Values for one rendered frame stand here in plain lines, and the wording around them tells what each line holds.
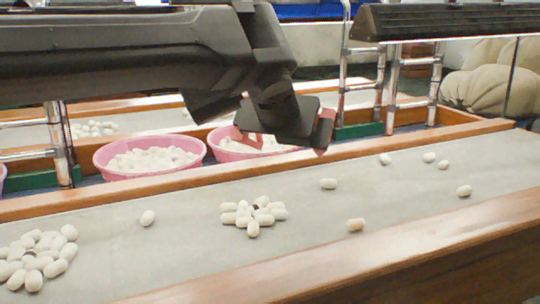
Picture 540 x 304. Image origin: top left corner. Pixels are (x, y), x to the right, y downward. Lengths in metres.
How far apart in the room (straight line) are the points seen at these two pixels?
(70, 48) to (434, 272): 0.58
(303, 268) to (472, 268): 0.30
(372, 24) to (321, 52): 5.62
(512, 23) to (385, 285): 0.71
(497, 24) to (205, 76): 0.83
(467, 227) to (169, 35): 0.59
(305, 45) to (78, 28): 6.06
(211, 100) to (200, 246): 0.32
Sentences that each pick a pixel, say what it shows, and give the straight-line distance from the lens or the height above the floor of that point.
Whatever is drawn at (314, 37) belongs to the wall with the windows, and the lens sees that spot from 6.39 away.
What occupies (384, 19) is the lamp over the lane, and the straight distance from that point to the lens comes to 0.88.
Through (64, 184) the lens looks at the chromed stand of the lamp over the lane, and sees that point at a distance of 0.93.
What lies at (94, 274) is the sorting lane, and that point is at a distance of 0.70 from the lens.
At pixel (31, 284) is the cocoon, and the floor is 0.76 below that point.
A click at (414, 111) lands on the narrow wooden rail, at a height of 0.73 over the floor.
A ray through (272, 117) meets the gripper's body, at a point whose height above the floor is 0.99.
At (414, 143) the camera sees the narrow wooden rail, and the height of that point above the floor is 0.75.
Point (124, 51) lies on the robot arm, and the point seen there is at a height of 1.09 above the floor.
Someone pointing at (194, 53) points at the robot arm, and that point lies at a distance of 0.35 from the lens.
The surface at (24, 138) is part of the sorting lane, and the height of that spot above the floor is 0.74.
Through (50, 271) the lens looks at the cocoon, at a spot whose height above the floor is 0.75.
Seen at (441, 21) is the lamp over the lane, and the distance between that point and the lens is 0.98.
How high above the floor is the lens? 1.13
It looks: 21 degrees down
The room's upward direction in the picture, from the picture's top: straight up
